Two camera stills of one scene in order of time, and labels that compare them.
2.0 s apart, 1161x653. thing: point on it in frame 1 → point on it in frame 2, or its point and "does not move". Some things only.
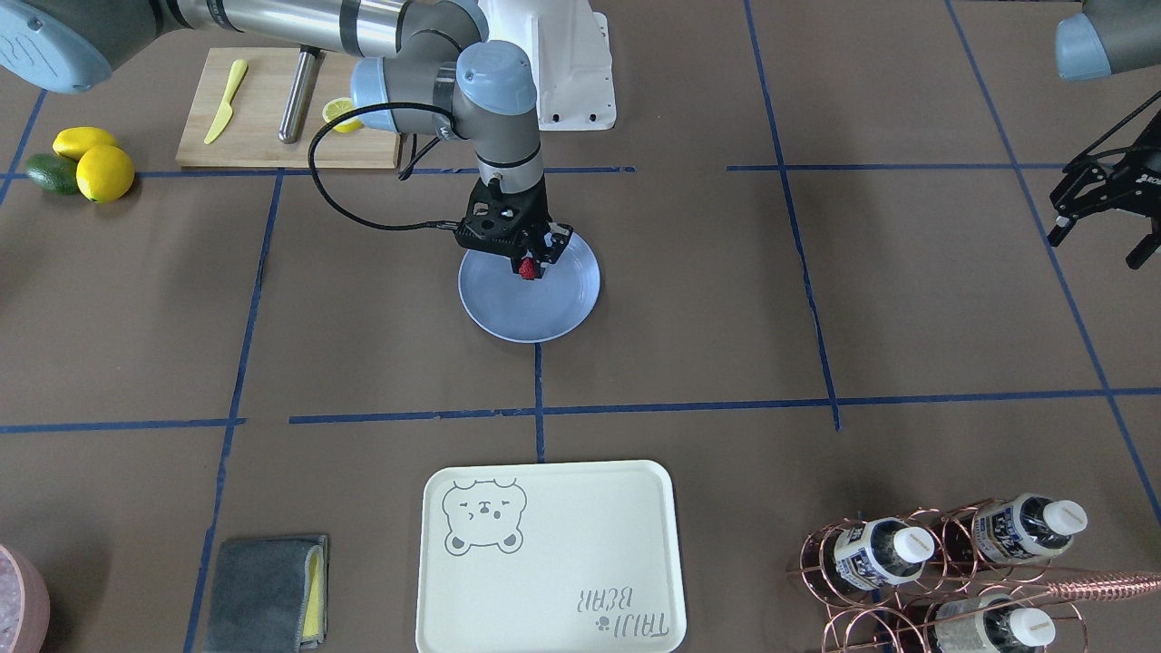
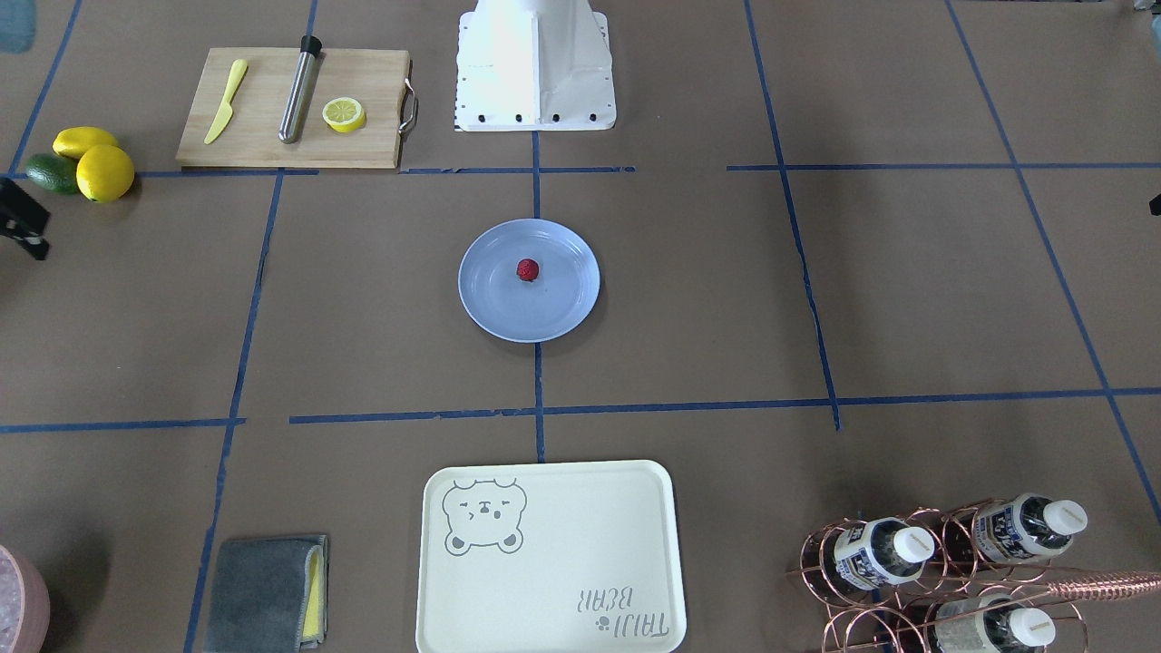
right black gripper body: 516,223 → 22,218
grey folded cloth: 269,596 does not move
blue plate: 521,310 does not move
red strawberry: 528,268 does not move
